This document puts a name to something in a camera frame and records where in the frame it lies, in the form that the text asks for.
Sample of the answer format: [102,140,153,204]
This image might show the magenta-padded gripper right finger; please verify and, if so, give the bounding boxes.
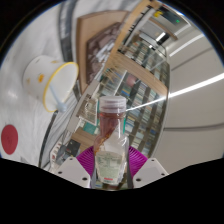
[127,145,169,190]

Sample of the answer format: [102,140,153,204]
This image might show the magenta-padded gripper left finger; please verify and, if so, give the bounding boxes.
[54,145,98,190]

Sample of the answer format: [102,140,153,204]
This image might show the clear plastic drink bottle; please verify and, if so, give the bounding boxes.
[93,95,130,185]

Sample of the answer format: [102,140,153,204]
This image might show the dark grey building model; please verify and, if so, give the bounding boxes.
[63,138,82,158]

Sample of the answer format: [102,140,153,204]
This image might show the flat round red coaster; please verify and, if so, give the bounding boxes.
[0,124,20,156]

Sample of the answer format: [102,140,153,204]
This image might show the white plastic spoon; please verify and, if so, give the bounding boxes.
[47,82,68,113]

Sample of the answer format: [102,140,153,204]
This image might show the wooden bookshelf full of books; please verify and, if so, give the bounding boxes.
[71,33,172,158]

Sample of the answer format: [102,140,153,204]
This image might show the white ceiling light strip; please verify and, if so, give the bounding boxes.
[169,32,205,58]
[127,72,224,112]

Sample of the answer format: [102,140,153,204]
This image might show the white cup with yellow rim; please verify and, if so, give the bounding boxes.
[22,54,80,114]

